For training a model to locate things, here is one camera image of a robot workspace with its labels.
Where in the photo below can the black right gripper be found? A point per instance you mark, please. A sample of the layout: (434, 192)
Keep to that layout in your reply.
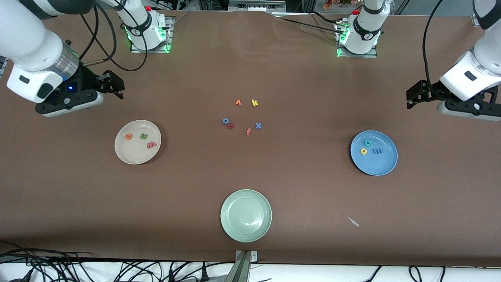
(85, 79)

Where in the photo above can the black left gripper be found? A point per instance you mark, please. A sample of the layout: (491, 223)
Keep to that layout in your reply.
(433, 91)

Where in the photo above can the blue foam letter m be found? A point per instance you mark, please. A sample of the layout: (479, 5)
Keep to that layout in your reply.
(377, 151)

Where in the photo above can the pink foam letter w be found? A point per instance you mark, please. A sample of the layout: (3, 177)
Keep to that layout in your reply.
(151, 145)

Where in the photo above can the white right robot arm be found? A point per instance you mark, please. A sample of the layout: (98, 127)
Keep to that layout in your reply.
(27, 39)

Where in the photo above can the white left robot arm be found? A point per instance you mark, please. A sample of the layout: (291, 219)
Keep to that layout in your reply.
(362, 31)

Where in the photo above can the beige round plate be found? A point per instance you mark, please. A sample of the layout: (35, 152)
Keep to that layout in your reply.
(135, 152)

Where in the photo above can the blue round plate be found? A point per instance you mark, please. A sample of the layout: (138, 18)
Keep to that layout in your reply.
(375, 164)

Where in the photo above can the brown paper table cover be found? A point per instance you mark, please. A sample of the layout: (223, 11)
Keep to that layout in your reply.
(78, 196)

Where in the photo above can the orange dried flowers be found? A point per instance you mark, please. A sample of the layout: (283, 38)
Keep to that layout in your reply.
(328, 4)

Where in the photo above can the small white paper scrap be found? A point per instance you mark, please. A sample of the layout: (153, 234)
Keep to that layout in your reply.
(353, 221)

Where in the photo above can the grey metal box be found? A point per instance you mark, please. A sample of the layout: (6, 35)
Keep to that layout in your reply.
(254, 6)

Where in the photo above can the pale green round plate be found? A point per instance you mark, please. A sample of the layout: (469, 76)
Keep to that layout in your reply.
(245, 215)

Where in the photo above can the black power plug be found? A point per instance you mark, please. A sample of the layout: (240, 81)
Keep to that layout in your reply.
(203, 274)

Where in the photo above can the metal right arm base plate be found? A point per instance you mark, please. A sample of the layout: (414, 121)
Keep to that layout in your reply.
(150, 51)

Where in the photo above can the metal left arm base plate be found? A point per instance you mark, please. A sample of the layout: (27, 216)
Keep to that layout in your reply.
(356, 56)

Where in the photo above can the aluminium frame rail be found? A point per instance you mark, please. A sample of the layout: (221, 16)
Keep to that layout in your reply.
(474, 20)

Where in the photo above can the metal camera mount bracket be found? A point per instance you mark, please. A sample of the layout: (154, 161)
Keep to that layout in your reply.
(244, 270)

